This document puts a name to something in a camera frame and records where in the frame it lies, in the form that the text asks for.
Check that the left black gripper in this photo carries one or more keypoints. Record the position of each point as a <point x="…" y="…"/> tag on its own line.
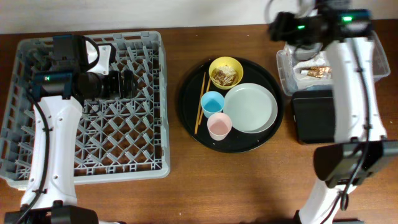
<point x="123" y="84"/>

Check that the light blue plastic cup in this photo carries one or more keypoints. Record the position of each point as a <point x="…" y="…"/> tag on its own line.
<point x="214" y="103"/>

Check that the pink plastic cup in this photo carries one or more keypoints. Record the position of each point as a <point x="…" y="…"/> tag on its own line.
<point x="219" y="125"/>

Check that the food scraps and rice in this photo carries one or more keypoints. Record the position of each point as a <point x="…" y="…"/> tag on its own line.
<point x="224" y="75"/>

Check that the yellow bowl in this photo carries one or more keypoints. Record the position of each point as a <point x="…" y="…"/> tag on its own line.
<point x="232" y="62"/>

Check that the white round plate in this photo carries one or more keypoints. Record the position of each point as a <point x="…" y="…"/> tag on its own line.
<point x="252" y="108"/>

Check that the white napkin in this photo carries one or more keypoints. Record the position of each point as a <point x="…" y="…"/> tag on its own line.
<point x="317" y="61"/>

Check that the gold snack wrapper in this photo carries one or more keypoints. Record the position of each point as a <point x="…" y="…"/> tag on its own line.
<point x="316" y="72"/>

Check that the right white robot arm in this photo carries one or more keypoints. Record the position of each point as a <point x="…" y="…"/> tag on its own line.
<point x="361" y="147"/>

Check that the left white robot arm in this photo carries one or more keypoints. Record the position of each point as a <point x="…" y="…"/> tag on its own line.
<point x="73" y="70"/>

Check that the grey plastic dishwasher rack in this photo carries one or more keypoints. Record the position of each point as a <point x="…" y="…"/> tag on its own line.
<point x="116" y="140"/>

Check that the clear plastic waste bin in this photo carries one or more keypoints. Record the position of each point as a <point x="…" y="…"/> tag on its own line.
<point x="287" y="58"/>

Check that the black rectangular waste tray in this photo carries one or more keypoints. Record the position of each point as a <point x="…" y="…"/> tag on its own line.
<point x="314" y="115"/>

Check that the left wooden chopstick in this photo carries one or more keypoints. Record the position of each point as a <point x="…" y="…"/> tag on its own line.
<point x="199" y="103"/>

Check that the wooden chopstick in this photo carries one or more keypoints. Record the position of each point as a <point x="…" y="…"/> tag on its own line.
<point x="199" y="103"/>
<point x="202" y="102"/>

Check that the right wooden chopstick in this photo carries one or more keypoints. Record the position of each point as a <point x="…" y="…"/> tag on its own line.
<point x="202" y="102"/>

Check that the round black serving tray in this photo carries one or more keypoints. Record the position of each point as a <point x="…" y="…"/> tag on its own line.
<point x="235" y="141"/>

